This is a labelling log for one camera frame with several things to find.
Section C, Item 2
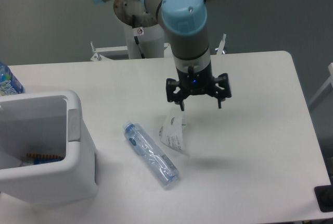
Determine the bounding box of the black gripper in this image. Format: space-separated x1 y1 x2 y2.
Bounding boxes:
165 63 232 111

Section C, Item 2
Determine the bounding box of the clear plastic wrapper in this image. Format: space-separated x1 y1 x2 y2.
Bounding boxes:
159 107 188 155

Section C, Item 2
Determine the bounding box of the clear plastic bottle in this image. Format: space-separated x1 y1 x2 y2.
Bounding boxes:
123 121 179 190

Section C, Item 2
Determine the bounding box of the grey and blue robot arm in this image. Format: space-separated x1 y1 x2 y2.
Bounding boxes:
93 0 232 106

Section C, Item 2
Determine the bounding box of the white plastic trash can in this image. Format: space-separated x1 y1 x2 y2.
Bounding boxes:
1 90 98 205

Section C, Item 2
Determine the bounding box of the trash inside can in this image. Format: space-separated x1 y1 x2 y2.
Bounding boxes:
20 153 64 167

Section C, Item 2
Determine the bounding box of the white furniture leg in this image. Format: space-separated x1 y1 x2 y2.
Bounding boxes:
308 63 332 112

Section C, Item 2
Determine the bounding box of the black table clamp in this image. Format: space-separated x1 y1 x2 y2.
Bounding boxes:
314 185 332 213

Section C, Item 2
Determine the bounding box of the blue labelled drink bottle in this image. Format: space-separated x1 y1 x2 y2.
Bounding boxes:
1 63 25 96

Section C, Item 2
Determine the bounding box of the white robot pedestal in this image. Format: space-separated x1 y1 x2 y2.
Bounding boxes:
113 0 173 59

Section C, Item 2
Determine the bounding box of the black cable on pedestal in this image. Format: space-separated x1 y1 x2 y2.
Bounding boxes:
131 14 146 59

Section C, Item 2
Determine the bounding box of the white pedestal base frame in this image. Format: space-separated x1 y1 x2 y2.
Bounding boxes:
90 33 227 61

